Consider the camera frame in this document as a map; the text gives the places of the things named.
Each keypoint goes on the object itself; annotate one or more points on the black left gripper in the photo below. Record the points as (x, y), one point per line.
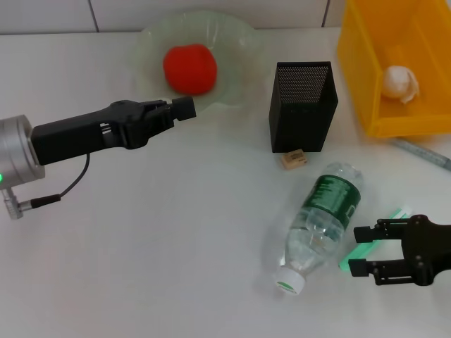
(81, 135)

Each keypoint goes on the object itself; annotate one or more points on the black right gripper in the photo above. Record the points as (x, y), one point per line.
(426, 250)

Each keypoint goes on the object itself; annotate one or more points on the red-orange toy orange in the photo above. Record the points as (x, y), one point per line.
(190, 68)

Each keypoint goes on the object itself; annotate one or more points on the clear green-label water bottle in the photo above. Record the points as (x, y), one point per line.
(317, 229)

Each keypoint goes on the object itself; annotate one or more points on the white paper ball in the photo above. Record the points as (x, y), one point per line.
(400, 84)

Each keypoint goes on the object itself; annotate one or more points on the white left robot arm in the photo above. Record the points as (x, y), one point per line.
(15, 151)

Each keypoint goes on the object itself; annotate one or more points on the green pen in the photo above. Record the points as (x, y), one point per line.
(363, 251)

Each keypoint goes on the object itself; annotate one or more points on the green glass fruit bowl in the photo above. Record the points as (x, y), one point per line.
(232, 63)

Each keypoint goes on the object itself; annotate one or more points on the grey marker pen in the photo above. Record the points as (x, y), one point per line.
(423, 151)

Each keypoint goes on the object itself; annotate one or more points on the tan eraser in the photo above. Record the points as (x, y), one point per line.
(293, 159)

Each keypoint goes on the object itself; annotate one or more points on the black mesh pen holder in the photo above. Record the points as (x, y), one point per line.
(299, 119)

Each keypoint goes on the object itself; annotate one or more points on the yellow plastic bin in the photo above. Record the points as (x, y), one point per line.
(394, 116)

